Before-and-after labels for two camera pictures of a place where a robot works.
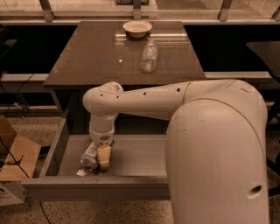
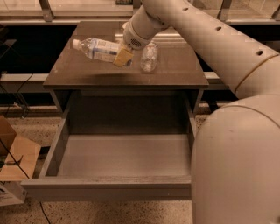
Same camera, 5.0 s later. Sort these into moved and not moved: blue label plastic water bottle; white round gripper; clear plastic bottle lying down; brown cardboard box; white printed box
Moved: white round gripper; blue label plastic water bottle
Not moved: brown cardboard box; white printed box; clear plastic bottle lying down
